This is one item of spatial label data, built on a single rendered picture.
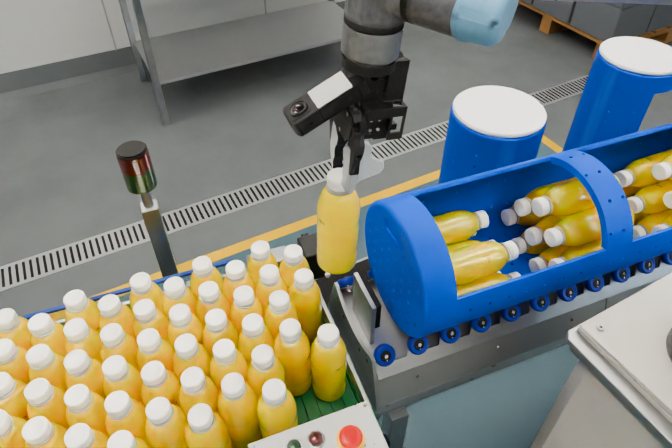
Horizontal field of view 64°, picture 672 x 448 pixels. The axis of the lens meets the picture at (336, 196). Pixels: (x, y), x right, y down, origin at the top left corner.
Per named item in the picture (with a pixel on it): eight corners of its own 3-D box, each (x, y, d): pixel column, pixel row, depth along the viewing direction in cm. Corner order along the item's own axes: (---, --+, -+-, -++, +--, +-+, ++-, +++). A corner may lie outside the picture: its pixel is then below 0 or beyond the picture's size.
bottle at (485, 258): (417, 259, 109) (492, 236, 114) (427, 292, 108) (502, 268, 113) (431, 257, 102) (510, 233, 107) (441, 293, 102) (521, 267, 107)
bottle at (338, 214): (339, 240, 98) (342, 163, 86) (364, 263, 94) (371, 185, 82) (308, 258, 94) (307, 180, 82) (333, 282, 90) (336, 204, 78)
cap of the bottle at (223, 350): (222, 367, 94) (220, 361, 93) (209, 353, 96) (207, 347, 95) (240, 353, 96) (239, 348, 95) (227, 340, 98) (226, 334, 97)
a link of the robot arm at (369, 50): (356, 38, 62) (333, 9, 68) (351, 73, 65) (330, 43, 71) (414, 33, 65) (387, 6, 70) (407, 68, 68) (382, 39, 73)
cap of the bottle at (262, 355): (253, 370, 93) (252, 365, 92) (251, 351, 96) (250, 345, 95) (275, 366, 94) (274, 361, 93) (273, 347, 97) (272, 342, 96)
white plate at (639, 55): (610, 70, 181) (609, 73, 181) (697, 75, 178) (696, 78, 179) (592, 34, 201) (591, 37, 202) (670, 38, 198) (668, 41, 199)
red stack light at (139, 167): (154, 172, 113) (149, 157, 110) (122, 179, 111) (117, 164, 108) (150, 155, 117) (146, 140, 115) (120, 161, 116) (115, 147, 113)
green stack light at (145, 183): (159, 190, 116) (154, 173, 113) (128, 197, 114) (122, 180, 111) (155, 173, 121) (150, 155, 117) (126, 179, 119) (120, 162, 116)
